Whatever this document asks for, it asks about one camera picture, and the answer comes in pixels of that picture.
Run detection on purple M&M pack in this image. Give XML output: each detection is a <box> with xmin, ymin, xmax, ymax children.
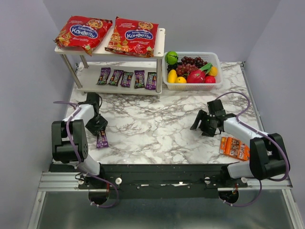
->
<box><xmin>108</xmin><ymin>70</ymin><xmax>124</xmax><ymax>86</ymax></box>
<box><xmin>145</xmin><ymin>72</ymin><xmax>157</xmax><ymax>90</ymax></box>
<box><xmin>96</xmin><ymin>130</ymin><xmax>109</xmax><ymax>149</ymax></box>
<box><xmin>120</xmin><ymin>72</ymin><xmax>133</xmax><ymax>88</ymax></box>
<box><xmin>96</xmin><ymin>67</ymin><xmax>111</xmax><ymax>85</ymax></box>
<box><xmin>134</xmin><ymin>70</ymin><xmax>145</xmax><ymax>89</ymax></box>

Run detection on red candy bag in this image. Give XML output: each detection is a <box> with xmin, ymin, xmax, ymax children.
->
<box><xmin>54</xmin><ymin>16</ymin><xmax>113</xmax><ymax>55</ymax></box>
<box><xmin>105</xmin><ymin>17</ymin><xmax>159</xmax><ymax>58</ymax></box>

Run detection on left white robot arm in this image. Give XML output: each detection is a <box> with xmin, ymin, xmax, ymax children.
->
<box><xmin>51</xmin><ymin>93</ymin><xmax>108</xmax><ymax>178</ymax></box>

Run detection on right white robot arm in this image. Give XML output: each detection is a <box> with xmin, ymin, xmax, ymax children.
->
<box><xmin>190</xmin><ymin>99</ymin><xmax>290</xmax><ymax>181</ymax></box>

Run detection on white two-tier shelf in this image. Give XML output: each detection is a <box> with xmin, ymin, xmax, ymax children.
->
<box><xmin>54</xmin><ymin>28</ymin><xmax>165</xmax><ymax>98</ymax></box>

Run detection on orange snack box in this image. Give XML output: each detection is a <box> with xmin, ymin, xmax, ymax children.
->
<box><xmin>219</xmin><ymin>137</ymin><xmax>250</xmax><ymax>161</ymax></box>

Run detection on red toy apple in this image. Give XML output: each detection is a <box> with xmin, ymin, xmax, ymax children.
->
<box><xmin>204</xmin><ymin>75</ymin><xmax>216</xmax><ymax>83</ymax></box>

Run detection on pink toy dragon fruit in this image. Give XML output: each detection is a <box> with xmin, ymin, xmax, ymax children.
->
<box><xmin>186</xmin><ymin>62</ymin><xmax>213</xmax><ymax>83</ymax></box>

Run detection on yellow toy lemon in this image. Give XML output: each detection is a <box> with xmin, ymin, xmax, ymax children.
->
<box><xmin>175</xmin><ymin>76</ymin><xmax>187</xmax><ymax>83</ymax></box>

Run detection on orange yellow toy fruit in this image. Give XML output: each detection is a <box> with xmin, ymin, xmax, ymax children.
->
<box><xmin>208</xmin><ymin>66</ymin><xmax>218</xmax><ymax>77</ymax></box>

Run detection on red toy grapes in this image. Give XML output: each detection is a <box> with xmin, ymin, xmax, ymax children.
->
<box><xmin>176</xmin><ymin>63</ymin><xmax>198</xmax><ymax>76</ymax></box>

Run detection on yellow toy mango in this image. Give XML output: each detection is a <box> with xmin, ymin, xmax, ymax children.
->
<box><xmin>167</xmin><ymin>69</ymin><xmax>178</xmax><ymax>83</ymax></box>

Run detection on dark purple toy grapes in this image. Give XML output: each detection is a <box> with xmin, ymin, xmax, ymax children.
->
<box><xmin>181</xmin><ymin>56</ymin><xmax>208</xmax><ymax>68</ymax></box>

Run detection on white plastic fruit basket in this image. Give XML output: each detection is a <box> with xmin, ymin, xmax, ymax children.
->
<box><xmin>163</xmin><ymin>52</ymin><xmax>224</xmax><ymax>91</ymax></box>

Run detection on green toy ball fruit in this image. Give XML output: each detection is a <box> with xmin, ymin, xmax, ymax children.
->
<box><xmin>165</xmin><ymin>51</ymin><xmax>179</xmax><ymax>65</ymax></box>

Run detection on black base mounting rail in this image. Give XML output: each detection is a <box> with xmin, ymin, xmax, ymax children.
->
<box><xmin>49</xmin><ymin>164</ymin><xmax>248</xmax><ymax>200</ymax></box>

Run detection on aluminium frame rail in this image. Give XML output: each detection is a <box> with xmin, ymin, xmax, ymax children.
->
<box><xmin>38</xmin><ymin>172</ymin><xmax>293</xmax><ymax>192</ymax></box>

